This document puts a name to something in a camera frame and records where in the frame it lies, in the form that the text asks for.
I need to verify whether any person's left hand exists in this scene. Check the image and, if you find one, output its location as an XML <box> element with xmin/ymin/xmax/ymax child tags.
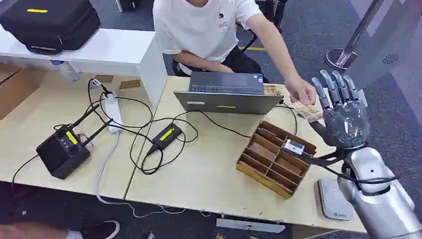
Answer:
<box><xmin>285</xmin><ymin>76</ymin><xmax>317</xmax><ymax>106</ymax></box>

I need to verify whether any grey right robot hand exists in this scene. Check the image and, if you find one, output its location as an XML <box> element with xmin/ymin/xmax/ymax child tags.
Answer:
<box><xmin>309</xmin><ymin>69</ymin><xmax>371</xmax><ymax>151</ymax></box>

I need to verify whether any printed card packet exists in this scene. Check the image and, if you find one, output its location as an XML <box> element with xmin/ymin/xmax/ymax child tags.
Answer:
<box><xmin>263</xmin><ymin>83</ymin><xmax>286</xmax><ymax>97</ymax></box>

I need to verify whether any metal stand with round base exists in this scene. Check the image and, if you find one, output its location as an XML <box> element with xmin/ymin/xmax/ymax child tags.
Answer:
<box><xmin>325</xmin><ymin>0</ymin><xmax>385</xmax><ymax>72</ymax></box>

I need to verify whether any grey laptop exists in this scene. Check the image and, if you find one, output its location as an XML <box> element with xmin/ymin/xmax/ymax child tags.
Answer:
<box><xmin>174</xmin><ymin>71</ymin><xmax>285</xmax><ymax>116</ymax></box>

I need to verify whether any wooden card box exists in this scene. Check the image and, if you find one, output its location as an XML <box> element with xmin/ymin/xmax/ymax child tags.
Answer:
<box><xmin>235</xmin><ymin>120</ymin><xmax>317</xmax><ymax>200</ymax></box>

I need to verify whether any black chair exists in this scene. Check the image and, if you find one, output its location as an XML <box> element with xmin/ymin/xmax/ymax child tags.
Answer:
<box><xmin>235</xmin><ymin>0</ymin><xmax>288</xmax><ymax>53</ymax></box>

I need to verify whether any grey flat pad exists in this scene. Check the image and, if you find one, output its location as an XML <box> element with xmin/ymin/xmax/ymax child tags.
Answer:
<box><xmin>317</xmin><ymin>178</ymin><xmax>355</xmax><ymax>221</ymax></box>

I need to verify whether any grey translucent panel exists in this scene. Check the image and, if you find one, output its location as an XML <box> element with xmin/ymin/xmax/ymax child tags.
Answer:
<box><xmin>344</xmin><ymin>0</ymin><xmax>422</xmax><ymax>90</ymax></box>

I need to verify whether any person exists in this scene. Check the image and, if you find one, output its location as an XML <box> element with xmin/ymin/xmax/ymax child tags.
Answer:
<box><xmin>152</xmin><ymin>0</ymin><xmax>318</xmax><ymax>106</ymax></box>

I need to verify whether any black power adapter yellow label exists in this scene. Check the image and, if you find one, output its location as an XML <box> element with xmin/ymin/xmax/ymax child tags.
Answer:
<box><xmin>146</xmin><ymin>122</ymin><xmax>183</xmax><ymax>156</ymax></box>

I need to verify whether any white bar under desk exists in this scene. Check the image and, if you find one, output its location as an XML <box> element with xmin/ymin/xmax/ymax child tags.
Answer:
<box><xmin>215</xmin><ymin>218</ymin><xmax>286</xmax><ymax>235</ymax></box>

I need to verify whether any white power strip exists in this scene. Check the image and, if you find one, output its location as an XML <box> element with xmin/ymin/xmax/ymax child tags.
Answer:
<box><xmin>103</xmin><ymin>94</ymin><xmax>123</xmax><ymax>134</ymax></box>

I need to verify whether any white side table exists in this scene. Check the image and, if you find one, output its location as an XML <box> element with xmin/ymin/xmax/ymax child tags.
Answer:
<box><xmin>0</xmin><ymin>24</ymin><xmax>168</xmax><ymax>109</ymax></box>

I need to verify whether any clear plastic bottle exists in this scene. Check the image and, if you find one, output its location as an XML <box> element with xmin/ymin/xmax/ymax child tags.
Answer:
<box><xmin>49</xmin><ymin>60</ymin><xmax>82</xmax><ymax>84</ymax></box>

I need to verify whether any black white shoe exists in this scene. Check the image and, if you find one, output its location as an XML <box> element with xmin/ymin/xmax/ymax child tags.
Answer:
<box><xmin>67</xmin><ymin>220</ymin><xmax>121</xmax><ymax>239</ymax></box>

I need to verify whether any black router with antennas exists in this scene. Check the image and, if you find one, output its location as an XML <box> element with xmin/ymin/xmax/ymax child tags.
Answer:
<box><xmin>36</xmin><ymin>104</ymin><xmax>113</xmax><ymax>180</ymax></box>

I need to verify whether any black case yellow label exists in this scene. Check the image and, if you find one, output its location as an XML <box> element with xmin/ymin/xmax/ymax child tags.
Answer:
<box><xmin>0</xmin><ymin>0</ymin><xmax>101</xmax><ymax>56</ymax></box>

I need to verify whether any cardboard box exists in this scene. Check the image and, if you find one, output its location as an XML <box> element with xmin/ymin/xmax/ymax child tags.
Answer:
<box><xmin>0</xmin><ymin>63</ymin><xmax>47</xmax><ymax>121</ymax></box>

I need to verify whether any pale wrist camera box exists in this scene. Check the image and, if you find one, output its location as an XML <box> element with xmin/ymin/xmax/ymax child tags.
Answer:
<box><xmin>281</xmin><ymin>139</ymin><xmax>306</xmax><ymax>156</ymax></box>

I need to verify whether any black adapter cable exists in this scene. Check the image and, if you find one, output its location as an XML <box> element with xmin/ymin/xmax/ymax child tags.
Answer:
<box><xmin>87</xmin><ymin>78</ymin><xmax>299</xmax><ymax>175</ymax></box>

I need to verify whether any white power cable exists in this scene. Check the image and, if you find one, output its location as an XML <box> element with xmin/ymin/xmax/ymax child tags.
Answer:
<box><xmin>95</xmin><ymin>131</ymin><xmax>212</xmax><ymax>219</ymax></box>

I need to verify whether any black router cable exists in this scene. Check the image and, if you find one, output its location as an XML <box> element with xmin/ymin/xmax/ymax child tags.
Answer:
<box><xmin>11</xmin><ymin>153</ymin><xmax>40</xmax><ymax>189</ymax></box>

